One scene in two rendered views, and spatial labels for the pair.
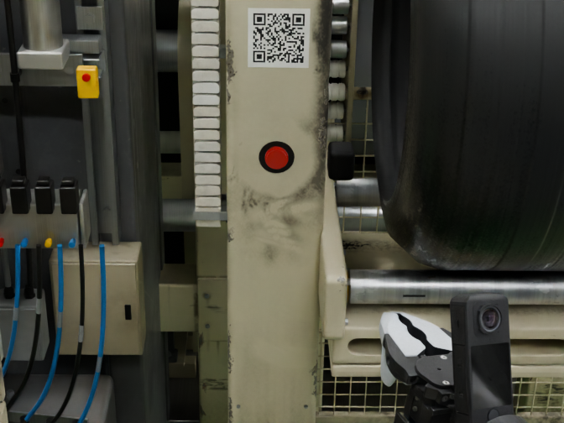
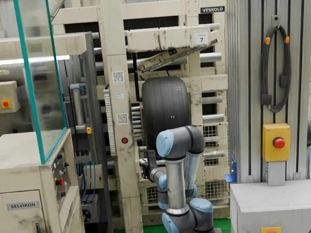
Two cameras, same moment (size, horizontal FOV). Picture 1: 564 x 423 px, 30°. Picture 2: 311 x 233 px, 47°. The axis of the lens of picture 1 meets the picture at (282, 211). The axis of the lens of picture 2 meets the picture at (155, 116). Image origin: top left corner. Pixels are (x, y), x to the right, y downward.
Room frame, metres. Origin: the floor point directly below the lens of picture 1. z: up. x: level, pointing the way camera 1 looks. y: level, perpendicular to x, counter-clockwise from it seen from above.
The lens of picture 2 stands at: (-1.13, -0.19, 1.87)
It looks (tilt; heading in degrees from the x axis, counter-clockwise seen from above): 15 degrees down; 359
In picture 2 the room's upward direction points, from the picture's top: 4 degrees counter-clockwise
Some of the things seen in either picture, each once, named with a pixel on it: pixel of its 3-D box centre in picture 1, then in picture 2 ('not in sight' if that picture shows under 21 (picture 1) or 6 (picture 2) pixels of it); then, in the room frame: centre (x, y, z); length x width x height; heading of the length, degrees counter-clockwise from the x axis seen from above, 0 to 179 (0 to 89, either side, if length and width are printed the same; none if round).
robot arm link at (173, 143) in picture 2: not in sight; (176, 182); (0.45, -0.28, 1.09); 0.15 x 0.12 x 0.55; 113
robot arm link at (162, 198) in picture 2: not in sight; (167, 196); (0.60, -0.24, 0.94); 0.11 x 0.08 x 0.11; 113
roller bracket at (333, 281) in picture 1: (327, 235); (137, 156); (1.32, -0.07, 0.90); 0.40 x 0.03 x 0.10; 2
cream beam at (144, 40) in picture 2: not in sight; (168, 39); (1.63, -0.36, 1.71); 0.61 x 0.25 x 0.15; 92
